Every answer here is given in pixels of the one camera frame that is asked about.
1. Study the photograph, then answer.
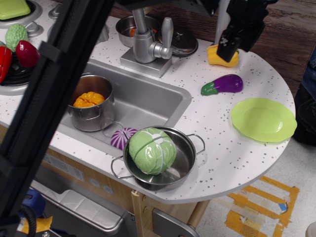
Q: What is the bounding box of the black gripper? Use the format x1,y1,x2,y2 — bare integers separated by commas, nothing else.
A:
217,0,269,62

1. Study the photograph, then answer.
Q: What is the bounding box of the purple toy eggplant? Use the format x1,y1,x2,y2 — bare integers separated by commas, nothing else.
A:
200,74,244,96

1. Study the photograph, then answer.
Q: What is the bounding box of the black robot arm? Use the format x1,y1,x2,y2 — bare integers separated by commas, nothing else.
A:
0,0,115,227

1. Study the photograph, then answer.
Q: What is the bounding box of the green plastic plate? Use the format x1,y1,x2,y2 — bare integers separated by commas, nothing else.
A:
231,98,297,143

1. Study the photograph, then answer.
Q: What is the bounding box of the yellow toy bell pepper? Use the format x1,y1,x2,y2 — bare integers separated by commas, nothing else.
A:
207,44,239,67

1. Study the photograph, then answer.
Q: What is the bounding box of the steel pot lid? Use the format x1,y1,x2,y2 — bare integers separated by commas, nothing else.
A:
169,25,198,56

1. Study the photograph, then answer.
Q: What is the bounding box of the silver toy faucet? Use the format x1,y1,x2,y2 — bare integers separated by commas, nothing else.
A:
120,8,174,78

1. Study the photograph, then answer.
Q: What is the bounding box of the small steel pot at back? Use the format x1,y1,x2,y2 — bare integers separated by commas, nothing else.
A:
116,15,161,47

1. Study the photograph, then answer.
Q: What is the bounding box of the grey toy sink basin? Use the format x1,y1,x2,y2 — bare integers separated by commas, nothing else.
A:
57,59,192,157

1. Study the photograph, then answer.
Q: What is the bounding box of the grey curved pipe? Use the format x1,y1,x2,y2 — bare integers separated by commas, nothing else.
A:
96,24,109,44

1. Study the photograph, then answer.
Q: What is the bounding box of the green toy cabbage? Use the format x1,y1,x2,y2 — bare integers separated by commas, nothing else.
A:
128,127,177,175

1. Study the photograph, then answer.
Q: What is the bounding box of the purple striped toy onion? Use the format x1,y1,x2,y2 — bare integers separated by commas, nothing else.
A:
110,127,138,150

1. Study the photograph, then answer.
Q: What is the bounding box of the tall steel pot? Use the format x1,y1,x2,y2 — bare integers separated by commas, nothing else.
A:
67,73,115,132

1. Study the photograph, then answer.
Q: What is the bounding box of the orange toy pumpkin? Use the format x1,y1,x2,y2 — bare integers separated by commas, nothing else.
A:
73,91,105,108

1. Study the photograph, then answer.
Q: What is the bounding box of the yellow tape on floor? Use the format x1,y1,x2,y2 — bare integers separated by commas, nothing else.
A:
221,176,300,237

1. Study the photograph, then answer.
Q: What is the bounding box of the grey stove knob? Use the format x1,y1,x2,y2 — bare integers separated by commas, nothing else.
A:
25,21,43,38

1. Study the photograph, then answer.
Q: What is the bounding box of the dark red toy strawberry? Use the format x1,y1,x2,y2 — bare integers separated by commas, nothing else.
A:
15,40,40,68

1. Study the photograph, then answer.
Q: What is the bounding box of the black front stove burner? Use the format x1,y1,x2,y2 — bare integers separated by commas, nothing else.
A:
0,53,34,96

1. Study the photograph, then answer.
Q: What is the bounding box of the green bumpy toy vegetable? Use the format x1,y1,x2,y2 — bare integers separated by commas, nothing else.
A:
5,23,28,52

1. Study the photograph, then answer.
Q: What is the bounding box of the green toy lid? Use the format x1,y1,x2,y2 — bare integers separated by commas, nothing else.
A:
0,0,31,20

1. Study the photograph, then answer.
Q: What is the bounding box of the red toy pepper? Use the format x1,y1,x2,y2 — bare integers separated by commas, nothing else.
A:
0,46,12,83

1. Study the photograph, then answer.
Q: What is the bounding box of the grey oven door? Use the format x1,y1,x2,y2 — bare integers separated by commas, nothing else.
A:
31,178,137,237

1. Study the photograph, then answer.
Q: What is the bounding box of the blue clamp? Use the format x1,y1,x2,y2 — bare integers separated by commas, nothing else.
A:
22,189,46,218

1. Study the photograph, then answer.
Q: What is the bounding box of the steel pan with handles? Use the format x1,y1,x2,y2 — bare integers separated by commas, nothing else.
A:
121,126,199,191

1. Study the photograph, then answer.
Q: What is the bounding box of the black cable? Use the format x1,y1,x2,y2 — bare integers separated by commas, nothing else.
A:
21,204,39,235

